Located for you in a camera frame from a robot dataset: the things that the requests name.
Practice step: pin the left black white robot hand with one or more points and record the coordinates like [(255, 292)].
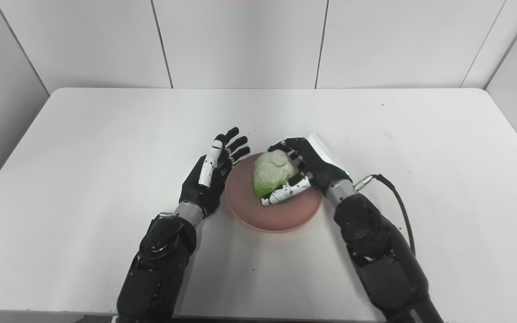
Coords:
[(200, 188)]

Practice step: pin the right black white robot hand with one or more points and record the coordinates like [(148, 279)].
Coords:
[(321, 166)]

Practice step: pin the green white toy cabbage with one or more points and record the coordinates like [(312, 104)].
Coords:
[(272, 172)]

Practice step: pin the pink round plate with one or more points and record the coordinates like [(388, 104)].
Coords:
[(281, 215)]

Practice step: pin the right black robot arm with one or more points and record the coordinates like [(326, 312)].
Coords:
[(384, 255)]

